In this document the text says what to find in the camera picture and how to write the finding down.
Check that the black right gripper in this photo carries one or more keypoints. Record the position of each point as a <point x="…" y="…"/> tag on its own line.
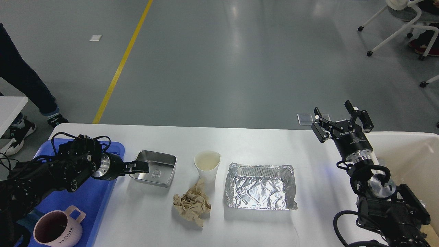
<point x="350" y="138"/>

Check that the clear floor plate right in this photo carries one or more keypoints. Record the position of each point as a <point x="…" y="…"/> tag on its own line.
<point x="326" y="116"/>

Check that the clear floor plate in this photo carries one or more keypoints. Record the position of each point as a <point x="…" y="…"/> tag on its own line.
<point x="326" y="116"/>
<point x="305" y="119"/>

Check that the crumpled brown paper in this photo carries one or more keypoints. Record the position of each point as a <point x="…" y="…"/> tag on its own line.
<point x="195" y="202"/>

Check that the white paper cup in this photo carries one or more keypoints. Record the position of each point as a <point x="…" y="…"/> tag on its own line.
<point x="206" y="163"/>

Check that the blue HOME mug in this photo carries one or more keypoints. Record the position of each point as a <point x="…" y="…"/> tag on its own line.
<point x="31" y="219"/>

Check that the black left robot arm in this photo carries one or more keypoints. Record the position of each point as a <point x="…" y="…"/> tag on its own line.
<point x="71" y="165"/>

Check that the blue plastic tray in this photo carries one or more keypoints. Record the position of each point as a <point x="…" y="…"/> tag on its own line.
<point x="91" y="197"/>

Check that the clear floor plate left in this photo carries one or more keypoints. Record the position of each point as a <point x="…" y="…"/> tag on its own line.
<point x="305" y="119"/>

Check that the aluminium foil container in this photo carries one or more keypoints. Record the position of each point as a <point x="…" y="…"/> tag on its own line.
<point x="260" y="187"/>

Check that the white plastic bin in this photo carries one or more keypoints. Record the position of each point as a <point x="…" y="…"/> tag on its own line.
<point x="413" y="159"/>

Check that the person in dark jeans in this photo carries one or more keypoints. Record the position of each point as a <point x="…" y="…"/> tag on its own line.
<point x="19" y="74"/>

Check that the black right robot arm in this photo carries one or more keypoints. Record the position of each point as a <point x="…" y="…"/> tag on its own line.
<point x="383" y="207"/>

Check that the pink HOME mug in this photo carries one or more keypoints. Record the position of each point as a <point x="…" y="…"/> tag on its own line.
<point x="60" y="228"/>

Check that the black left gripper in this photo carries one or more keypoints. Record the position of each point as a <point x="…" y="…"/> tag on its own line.
<point x="112" y="166"/>

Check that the square stainless steel tray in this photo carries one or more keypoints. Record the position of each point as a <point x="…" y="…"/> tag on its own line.
<point x="162" y="168"/>

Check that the white side table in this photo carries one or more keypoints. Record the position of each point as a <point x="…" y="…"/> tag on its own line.
<point x="10" y="107"/>

